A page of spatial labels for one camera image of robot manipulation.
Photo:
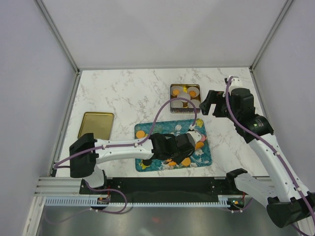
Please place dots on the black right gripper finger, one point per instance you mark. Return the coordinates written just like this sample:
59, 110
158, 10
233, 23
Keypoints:
205, 107
211, 98

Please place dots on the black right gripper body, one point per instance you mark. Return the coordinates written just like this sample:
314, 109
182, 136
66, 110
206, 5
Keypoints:
220, 109

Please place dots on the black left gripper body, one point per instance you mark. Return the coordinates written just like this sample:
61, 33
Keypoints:
179, 156

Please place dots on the orange fish cookie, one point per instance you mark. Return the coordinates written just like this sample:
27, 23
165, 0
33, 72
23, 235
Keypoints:
171, 164
199, 145

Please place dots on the gold tin lid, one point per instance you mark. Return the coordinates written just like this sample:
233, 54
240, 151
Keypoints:
98, 123

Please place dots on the silver metal tongs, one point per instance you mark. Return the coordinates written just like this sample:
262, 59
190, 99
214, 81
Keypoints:
169, 161

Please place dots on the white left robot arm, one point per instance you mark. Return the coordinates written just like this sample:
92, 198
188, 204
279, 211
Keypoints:
87, 152

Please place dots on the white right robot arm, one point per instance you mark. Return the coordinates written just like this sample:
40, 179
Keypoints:
289, 200

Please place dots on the orange cookie in tin right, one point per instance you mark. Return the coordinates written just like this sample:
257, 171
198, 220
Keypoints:
192, 93

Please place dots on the orange cookie in tin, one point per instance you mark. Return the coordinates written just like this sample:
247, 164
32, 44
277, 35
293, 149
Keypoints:
192, 93
175, 92

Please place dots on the square cookie tin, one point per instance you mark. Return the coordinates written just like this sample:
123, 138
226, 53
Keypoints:
183, 103

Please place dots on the plain orange cookie middle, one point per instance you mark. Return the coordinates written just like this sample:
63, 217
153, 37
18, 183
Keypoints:
186, 162

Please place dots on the teal floral serving tray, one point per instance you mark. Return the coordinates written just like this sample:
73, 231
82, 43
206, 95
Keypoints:
200, 158

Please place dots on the pink sandwich cookie upper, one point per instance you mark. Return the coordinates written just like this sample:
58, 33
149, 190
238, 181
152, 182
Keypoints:
203, 138

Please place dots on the black sandwich cookie lower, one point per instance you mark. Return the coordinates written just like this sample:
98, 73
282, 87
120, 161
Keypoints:
147, 162

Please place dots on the orange cookie in tin left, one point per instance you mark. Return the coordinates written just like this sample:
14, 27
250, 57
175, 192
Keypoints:
175, 92

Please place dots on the dotted orange biscuit far left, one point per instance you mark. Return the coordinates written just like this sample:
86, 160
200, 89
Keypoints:
140, 134

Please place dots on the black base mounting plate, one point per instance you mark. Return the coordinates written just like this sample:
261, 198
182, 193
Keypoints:
174, 189

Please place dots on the slotted white cable duct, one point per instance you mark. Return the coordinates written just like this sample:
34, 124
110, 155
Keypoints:
89, 201

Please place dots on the aluminium frame rail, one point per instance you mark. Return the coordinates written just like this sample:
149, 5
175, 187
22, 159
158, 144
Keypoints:
57, 186

